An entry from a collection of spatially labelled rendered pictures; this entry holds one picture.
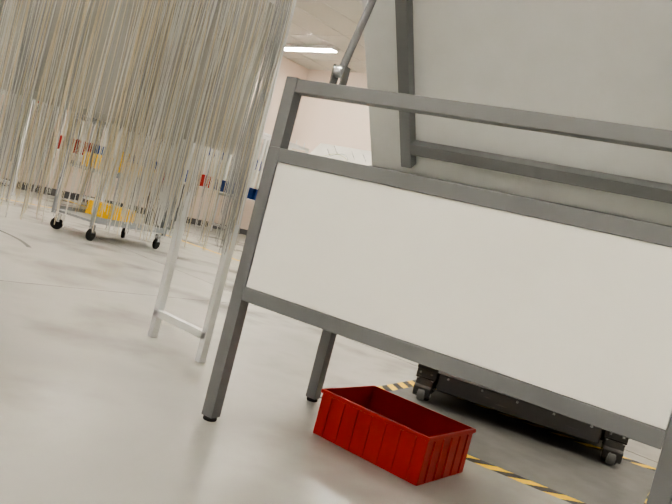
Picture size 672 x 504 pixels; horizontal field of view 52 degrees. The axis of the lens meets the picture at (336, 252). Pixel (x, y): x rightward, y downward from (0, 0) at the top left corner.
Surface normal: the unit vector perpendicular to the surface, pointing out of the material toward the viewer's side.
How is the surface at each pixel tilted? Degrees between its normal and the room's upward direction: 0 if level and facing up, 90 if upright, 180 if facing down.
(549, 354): 90
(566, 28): 126
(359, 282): 90
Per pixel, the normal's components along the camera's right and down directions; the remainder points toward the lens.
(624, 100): -0.55, 0.49
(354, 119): -0.63, -0.13
